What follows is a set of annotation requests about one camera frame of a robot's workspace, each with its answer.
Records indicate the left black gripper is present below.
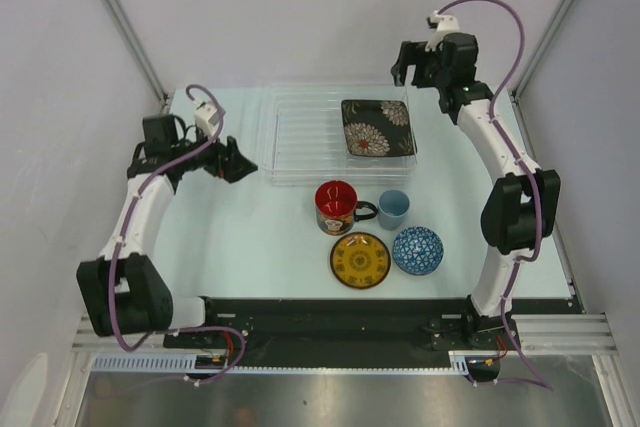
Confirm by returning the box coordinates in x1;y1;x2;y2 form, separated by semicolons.
173;124;257;184

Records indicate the black floral square plate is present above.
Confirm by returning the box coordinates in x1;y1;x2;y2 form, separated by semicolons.
340;99;416;158

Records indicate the clear plastic dish rack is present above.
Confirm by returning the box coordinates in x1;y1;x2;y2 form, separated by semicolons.
255;84;417;187

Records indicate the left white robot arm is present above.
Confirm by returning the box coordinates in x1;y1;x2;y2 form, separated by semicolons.
76;114;258;347

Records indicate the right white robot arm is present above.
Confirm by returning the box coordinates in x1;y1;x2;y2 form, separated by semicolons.
390;32;561;348

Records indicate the red black mug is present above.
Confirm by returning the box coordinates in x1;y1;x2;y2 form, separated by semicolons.
314;180;379;236

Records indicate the light blue cup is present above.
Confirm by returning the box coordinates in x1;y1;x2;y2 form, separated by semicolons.
377;189;410;231

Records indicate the yellow round patterned plate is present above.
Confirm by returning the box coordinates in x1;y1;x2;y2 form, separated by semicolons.
329;232;392;290

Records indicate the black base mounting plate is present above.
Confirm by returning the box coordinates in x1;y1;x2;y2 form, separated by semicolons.
163;296;521;353

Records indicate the blue white patterned bowl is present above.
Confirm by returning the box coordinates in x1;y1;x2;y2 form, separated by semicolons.
392;226;444;276

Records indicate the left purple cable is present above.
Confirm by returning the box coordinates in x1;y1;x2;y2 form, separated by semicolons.
94;84;247;401

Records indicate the purple cable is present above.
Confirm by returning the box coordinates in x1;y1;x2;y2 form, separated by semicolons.
437;0;555;392
94;84;247;401

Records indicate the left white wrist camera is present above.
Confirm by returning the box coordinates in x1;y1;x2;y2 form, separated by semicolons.
192;100;226;139

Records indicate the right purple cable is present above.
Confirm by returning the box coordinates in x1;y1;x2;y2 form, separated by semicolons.
437;0;555;392

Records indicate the slotted cable duct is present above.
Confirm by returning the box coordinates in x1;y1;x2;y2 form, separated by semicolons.
92;353;468;376

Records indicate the aluminium frame rail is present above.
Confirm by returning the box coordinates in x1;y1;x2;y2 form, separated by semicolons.
69;311;614;353

